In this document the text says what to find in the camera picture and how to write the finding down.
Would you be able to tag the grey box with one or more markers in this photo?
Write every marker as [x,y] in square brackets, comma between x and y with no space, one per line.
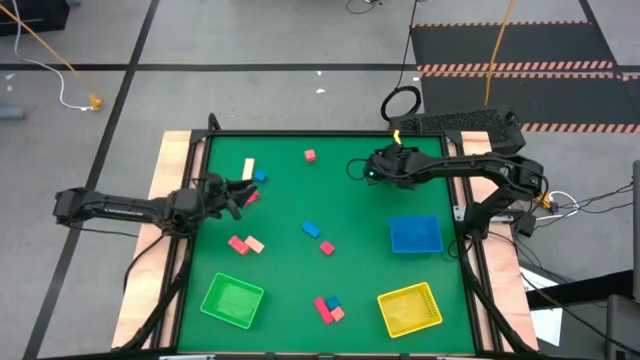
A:
[622,325]

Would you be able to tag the black power adapter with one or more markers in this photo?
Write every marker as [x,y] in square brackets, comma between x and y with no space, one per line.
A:
[525,224]

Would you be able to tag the long crimson red block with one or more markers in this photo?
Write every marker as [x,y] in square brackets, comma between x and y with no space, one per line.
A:
[323,310]

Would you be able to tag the blue plastic basket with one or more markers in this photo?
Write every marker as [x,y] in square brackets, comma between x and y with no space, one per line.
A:
[415,234]

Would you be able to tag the silver metal bracket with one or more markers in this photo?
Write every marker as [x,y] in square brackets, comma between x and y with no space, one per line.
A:
[459,213]

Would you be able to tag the crimson red cube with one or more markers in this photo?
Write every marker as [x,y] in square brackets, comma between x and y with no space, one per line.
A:
[327,248]

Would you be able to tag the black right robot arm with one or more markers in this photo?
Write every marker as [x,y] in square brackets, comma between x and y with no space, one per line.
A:
[475,167]

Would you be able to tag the white paper sheet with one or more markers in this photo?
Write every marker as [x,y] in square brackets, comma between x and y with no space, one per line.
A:
[547,325]

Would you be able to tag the yellow plastic basket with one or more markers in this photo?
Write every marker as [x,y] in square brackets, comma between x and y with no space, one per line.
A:
[409,310]

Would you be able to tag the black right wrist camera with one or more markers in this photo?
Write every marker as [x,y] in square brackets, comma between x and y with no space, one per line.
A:
[388,152]

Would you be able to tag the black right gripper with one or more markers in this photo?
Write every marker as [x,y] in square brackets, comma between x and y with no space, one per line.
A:
[395,170]

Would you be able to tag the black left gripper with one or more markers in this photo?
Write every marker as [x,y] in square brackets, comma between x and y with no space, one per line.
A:
[215,207]

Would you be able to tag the salmon cube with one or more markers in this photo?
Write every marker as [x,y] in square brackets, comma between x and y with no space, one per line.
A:
[338,314]

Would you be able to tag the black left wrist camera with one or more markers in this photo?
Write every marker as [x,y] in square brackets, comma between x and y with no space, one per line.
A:
[215,183]

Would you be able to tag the green table mat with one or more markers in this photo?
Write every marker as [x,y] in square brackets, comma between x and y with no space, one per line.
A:
[300,200]

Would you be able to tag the black hazard-striped floor mat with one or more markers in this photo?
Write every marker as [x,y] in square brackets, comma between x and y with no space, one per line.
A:
[550,100]
[540,45]

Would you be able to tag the light red cube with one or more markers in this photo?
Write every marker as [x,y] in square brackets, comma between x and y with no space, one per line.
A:
[310,155]

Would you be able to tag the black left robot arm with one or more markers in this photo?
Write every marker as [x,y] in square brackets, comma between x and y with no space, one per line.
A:
[125,206]

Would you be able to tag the green plastic basket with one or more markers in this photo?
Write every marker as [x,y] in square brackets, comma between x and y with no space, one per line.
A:
[232,300]

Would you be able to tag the small blue cube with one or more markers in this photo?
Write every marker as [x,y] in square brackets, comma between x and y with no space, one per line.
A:
[333,302]
[260,176]

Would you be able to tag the grey flat object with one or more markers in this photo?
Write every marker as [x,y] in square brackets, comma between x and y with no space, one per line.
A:
[11,113]

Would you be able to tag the blue rectangular block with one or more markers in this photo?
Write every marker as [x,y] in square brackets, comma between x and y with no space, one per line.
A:
[311,229]

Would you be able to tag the long light wooden block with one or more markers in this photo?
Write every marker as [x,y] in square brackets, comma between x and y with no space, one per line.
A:
[248,169]

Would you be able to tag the short light wooden block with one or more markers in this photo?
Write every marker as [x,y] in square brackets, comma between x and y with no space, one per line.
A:
[255,244]

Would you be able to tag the black box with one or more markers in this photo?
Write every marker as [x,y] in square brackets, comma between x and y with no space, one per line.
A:
[35,15]

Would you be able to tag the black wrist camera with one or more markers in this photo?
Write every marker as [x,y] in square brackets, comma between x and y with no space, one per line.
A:
[388,152]
[215,183]

